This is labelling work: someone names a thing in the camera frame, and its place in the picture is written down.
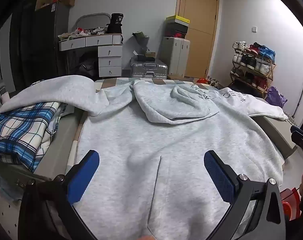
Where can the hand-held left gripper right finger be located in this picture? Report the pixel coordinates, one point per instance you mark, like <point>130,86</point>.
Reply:
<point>217,177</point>

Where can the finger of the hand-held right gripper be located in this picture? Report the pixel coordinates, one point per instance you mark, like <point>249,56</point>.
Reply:
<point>302,140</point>

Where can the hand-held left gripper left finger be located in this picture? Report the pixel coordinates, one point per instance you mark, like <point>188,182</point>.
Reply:
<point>84,177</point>

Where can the light grey hoodie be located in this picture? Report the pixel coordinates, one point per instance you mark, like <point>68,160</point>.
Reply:
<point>141,142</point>

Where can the purple bag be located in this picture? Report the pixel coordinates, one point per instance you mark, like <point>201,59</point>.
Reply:
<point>275,97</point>

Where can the red plastic stool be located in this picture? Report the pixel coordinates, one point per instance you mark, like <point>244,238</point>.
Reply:
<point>290,202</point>

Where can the wooden shoe rack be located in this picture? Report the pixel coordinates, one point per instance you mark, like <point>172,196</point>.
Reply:
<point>271,73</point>

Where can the blue plaid blanket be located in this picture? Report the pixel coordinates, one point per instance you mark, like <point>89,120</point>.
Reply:
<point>21,130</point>

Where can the shoe rack with shoes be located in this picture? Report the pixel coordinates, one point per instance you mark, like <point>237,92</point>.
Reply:
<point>254,63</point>

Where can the pile of toys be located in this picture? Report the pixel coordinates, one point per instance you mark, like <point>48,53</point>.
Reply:
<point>214,82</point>

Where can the red plastic bag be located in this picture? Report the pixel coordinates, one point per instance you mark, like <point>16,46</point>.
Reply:
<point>202,80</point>

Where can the checked bed sheet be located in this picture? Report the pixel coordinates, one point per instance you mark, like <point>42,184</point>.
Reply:
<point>111,82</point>

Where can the black duffel bag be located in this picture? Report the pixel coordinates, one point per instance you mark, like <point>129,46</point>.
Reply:
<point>86,67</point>

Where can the silver suitcase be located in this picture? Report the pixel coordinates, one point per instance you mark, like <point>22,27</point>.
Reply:
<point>149,68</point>

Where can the white desk with drawers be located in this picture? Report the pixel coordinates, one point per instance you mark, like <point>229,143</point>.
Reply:
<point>109,52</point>

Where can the beige suitcase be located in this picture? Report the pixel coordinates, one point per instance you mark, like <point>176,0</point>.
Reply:
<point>174,55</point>

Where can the small black box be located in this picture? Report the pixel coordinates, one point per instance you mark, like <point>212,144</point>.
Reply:
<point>144,58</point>

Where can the small brown box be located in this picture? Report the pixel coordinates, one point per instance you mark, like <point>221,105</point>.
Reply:
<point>151,54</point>

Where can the dark wardrobe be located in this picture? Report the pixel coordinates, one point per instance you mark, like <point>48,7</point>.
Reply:
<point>41,42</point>

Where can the pile of desk clutter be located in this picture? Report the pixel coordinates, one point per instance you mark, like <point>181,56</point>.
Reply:
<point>79,33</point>

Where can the wrapped flower bouquet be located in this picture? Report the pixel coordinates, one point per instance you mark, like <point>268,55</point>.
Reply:
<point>140,40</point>

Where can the red and black shoe box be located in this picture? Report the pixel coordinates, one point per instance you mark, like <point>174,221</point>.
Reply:
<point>175,34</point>

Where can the black labelled paper bag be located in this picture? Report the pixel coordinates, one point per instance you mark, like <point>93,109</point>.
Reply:
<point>115,23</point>

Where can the wooden door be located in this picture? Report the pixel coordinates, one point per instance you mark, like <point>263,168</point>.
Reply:
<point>199,17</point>

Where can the yellow-lid shoe box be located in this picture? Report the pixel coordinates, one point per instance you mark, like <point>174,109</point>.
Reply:
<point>177,20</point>

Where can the small open cardboard box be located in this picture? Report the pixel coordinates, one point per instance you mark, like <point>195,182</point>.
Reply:
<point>69,0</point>

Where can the white light switch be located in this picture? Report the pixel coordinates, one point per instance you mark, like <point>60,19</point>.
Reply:
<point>254,29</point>

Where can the grey rounded frame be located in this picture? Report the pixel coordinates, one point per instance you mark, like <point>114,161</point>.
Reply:
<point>91,20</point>

